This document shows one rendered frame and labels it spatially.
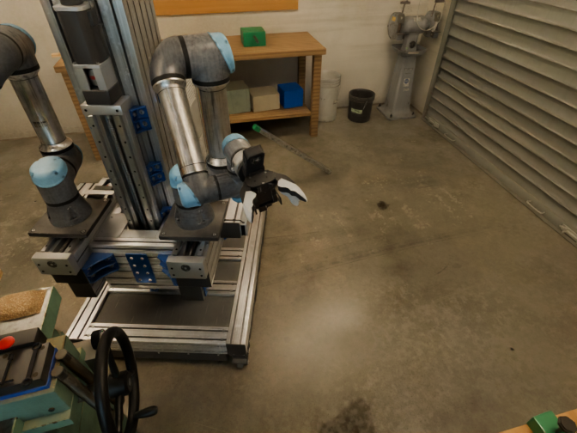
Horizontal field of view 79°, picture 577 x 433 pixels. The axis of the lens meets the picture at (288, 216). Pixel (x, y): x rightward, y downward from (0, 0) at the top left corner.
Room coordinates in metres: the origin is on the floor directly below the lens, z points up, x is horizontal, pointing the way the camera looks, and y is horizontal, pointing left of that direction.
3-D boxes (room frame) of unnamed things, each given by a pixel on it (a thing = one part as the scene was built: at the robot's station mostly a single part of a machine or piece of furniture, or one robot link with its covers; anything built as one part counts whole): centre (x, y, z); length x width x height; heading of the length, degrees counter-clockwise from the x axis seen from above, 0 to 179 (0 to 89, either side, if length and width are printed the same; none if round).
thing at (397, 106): (3.92, -1.24, 0.57); 0.47 x 0.37 x 1.14; 103
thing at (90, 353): (0.61, 0.69, 0.58); 0.12 x 0.08 x 0.08; 106
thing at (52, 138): (1.21, 0.89, 1.19); 0.15 x 0.12 x 0.55; 12
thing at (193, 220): (1.06, 0.37, 0.87); 0.15 x 0.15 x 0.10
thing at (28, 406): (0.38, 0.57, 0.92); 0.15 x 0.13 x 0.09; 16
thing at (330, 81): (3.79, -0.41, 0.24); 0.31 x 0.29 x 0.47; 103
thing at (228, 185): (0.86, 0.15, 1.12); 0.11 x 0.08 x 0.11; 114
